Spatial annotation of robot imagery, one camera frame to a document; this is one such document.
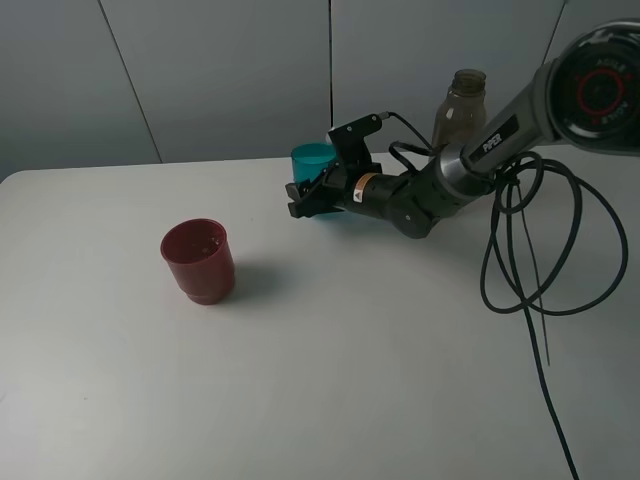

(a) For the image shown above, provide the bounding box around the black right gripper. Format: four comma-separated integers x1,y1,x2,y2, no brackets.
285,162,400,220

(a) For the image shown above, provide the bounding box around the teal translucent plastic cup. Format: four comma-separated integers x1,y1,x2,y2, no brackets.
291,143,336,182

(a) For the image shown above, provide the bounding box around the brown translucent plastic bottle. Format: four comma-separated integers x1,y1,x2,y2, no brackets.
432,69,486,147

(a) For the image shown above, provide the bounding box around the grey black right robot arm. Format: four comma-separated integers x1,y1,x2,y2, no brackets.
286,19,639,239

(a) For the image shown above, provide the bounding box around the red plastic cup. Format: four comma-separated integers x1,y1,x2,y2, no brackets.
160,218,235,305

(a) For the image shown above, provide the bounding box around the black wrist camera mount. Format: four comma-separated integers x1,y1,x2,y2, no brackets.
328,114,382,172

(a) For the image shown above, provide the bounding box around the black looping cable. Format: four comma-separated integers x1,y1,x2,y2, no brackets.
377,110,629,480

